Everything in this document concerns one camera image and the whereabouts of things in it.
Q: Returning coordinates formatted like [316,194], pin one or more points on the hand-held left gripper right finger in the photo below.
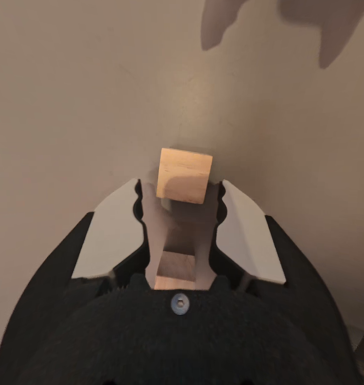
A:
[248,240]

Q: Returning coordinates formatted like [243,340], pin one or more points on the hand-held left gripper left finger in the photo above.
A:
[109,237]

